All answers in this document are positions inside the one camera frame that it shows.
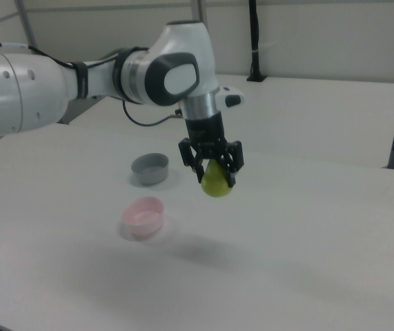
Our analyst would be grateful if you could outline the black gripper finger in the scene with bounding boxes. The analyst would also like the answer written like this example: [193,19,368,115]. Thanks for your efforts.
[221,140,246,189]
[178,137,206,184]

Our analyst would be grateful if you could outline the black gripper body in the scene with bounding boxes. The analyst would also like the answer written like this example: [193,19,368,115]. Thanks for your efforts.
[184,112,231,162]

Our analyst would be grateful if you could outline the green pear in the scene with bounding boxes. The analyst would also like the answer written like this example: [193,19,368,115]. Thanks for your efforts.
[199,159,234,199]

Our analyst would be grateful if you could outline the grey bowl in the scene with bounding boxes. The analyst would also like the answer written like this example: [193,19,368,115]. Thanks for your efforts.
[130,152,170,186]

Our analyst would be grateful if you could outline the pink bowl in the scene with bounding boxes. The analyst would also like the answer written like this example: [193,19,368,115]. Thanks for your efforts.
[121,196,166,237]

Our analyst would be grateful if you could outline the black pole with white band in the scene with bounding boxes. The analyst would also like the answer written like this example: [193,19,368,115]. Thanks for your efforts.
[246,0,267,83]

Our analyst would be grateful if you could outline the grey partition frame post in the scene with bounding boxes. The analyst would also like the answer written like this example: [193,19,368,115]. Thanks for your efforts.
[15,0,39,50]

